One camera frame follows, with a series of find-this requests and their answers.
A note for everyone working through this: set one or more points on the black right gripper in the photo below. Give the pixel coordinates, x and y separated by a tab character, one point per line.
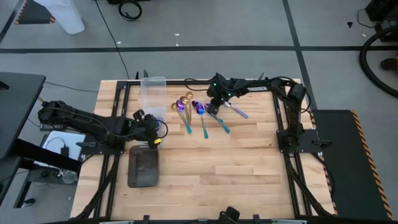
219	90

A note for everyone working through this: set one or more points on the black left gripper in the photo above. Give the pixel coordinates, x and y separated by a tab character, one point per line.
150	127

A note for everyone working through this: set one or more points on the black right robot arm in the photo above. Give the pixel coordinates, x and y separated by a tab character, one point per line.
264	88

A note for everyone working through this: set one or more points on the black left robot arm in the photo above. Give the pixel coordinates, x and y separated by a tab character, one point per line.
77	119

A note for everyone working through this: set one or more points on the dark smoked plastic bin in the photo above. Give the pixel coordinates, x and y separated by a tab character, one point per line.
143	168

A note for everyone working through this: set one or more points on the white paper sheet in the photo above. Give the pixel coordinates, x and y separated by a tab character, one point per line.
74	138

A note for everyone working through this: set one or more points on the small black charger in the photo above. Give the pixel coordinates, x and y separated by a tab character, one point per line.
64	151

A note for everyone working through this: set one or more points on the clear plastic cup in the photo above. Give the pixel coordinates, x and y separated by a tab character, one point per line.
69	177

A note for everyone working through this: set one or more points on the black power adapter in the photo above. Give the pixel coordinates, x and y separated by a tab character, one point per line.
43	127

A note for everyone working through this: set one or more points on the black desk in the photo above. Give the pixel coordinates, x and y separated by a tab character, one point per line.
18	109

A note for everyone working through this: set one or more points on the large hazard-striped black mat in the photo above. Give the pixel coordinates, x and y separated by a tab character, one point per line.
348	161

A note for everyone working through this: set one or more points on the white lined waste bin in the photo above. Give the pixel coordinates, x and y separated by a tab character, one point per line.
65	15

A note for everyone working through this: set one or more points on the small hazard-striped black mat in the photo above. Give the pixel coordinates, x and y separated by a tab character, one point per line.
34	14

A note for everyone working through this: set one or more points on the person's foot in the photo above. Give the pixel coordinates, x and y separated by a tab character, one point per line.
388	63

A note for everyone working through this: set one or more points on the black equipment box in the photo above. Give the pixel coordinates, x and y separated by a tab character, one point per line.
385	12

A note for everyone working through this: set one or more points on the black aluminium table frame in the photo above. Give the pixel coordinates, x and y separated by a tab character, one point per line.
174	82

